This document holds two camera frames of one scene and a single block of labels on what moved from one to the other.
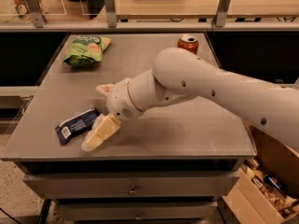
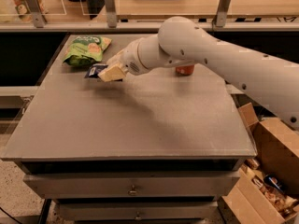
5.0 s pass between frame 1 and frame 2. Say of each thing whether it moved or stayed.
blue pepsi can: stayed
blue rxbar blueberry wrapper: moved
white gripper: moved
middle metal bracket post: stayed
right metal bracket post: stayed
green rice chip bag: stayed
